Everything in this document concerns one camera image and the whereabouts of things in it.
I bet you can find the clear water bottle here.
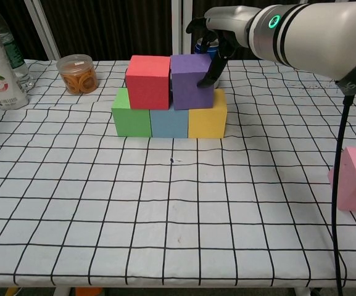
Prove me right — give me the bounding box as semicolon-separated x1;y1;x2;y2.
0;12;35;93

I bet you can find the yellow foam cube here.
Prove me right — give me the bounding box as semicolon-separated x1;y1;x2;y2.
188;88;228;139

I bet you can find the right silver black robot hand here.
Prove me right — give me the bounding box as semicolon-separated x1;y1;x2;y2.
186;5;260;88

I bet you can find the light blue foam cube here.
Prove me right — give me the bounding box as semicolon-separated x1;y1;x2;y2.
149;108;190;139

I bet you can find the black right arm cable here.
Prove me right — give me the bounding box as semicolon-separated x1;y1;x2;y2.
331;92;356;296

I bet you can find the clear jar of rubber bands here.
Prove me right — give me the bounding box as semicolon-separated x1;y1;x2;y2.
56;54;99;96

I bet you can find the green foam cube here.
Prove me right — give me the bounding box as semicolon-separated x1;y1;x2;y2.
111;88;152;138

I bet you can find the white black grid tablecloth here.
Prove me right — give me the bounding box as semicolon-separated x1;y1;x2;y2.
0;58;356;289

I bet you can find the blue soda can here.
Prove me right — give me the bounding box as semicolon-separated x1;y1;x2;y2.
194;36;222;89

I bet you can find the red foam cube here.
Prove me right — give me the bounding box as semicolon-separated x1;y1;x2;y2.
125;55;171;110

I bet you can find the purple foam cube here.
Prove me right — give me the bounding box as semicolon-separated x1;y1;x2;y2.
170;54;215;111

